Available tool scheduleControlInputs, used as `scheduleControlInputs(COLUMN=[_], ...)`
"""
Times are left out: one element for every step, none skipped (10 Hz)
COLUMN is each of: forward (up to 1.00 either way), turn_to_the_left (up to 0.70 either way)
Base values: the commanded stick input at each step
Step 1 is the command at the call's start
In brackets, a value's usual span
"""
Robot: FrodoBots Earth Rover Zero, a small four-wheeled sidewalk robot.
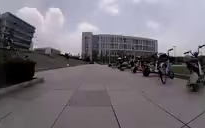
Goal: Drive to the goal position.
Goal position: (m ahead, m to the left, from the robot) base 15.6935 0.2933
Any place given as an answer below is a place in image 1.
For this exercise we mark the large grey building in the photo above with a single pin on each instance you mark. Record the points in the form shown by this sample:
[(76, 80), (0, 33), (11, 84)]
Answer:
[(123, 45)]

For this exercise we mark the row of parked scooters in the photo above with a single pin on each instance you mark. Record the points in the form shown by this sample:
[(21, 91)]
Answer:
[(146, 66)]

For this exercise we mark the grey paved plaza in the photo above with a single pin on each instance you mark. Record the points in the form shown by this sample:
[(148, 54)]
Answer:
[(130, 100)]

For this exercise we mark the grass slope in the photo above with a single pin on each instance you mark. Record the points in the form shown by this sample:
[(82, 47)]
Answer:
[(53, 61)]

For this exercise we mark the low grey building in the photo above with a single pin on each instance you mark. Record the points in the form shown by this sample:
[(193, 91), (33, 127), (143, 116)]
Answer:
[(48, 51)]

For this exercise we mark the bicycle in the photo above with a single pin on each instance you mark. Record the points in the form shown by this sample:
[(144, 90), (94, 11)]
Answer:
[(165, 68)]

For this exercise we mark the grey stone kerb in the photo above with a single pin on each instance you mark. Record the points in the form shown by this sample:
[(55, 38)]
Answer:
[(16, 86), (180, 76)]

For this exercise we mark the dark trimmed hedge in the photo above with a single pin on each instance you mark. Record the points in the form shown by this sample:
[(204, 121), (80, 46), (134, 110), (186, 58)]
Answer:
[(13, 71)]

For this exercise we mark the white scooter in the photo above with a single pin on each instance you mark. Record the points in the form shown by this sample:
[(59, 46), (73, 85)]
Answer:
[(195, 71)]

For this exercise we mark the dark glass building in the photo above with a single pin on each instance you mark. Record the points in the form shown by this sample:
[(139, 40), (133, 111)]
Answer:
[(15, 31)]

